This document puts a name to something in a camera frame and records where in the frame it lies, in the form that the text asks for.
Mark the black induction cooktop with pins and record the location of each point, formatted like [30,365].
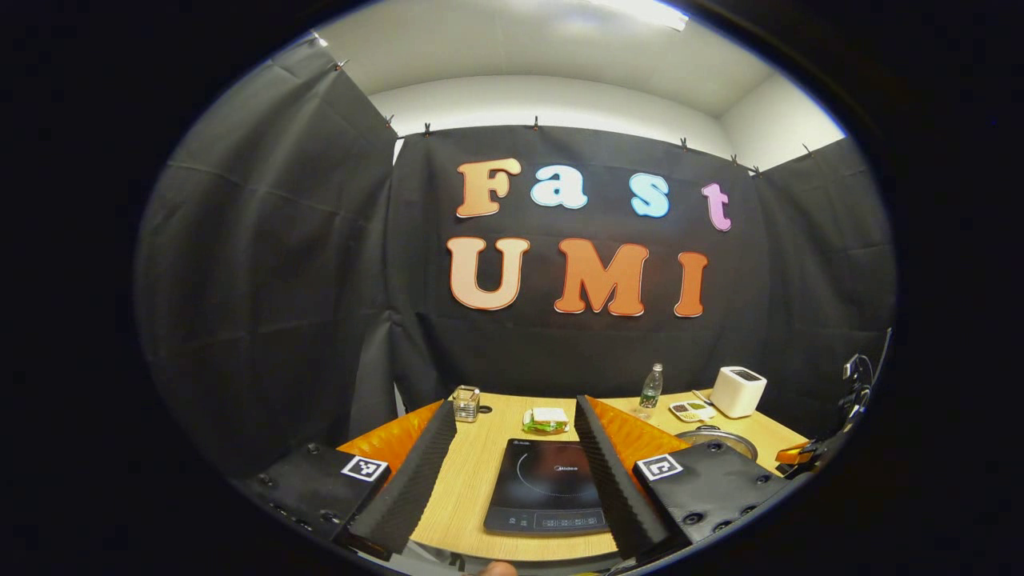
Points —
[544,488]

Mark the white divided spice dish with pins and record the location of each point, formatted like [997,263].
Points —
[692,410]

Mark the white toaster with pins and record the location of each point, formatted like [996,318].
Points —
[738,392]

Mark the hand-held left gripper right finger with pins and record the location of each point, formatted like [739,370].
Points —
[616,488]

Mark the black backdrop cloth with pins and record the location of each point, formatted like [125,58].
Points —
[280,280]

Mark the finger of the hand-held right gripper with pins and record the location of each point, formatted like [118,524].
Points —
[792,454]

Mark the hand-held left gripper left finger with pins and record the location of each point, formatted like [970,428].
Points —
[408,488]

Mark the clear plastic water bottle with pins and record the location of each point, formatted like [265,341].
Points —
[650,392]

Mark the sandwich on white plate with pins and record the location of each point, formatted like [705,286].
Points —
[546,419]

